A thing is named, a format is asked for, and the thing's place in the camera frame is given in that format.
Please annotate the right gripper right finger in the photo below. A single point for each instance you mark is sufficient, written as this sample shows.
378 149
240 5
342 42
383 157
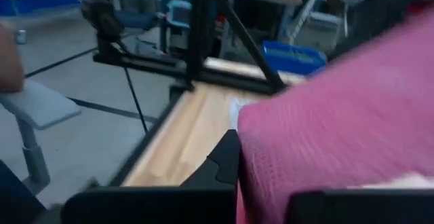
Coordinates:
359 207

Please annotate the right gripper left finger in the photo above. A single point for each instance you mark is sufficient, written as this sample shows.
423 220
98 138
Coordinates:
152 205

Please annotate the pink elastic bandage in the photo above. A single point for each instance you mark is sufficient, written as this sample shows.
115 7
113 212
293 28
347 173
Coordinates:
339 115

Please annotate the clear plastic zip bag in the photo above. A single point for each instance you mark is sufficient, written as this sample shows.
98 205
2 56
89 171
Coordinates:
239 110

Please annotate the person's leg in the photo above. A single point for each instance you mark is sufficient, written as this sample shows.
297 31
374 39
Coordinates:
17 197

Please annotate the grey office chair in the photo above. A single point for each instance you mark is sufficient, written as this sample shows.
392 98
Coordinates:
37 105

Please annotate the blue plastic tub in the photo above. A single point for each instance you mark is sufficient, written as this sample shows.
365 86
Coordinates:
37 0
291 57

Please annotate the black bulky device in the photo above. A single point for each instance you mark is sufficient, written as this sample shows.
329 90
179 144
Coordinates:
101 13

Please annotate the metal drink can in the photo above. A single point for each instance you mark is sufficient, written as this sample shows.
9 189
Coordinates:
21 36

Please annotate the black metal table frame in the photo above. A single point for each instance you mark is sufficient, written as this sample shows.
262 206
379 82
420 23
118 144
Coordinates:
200 30

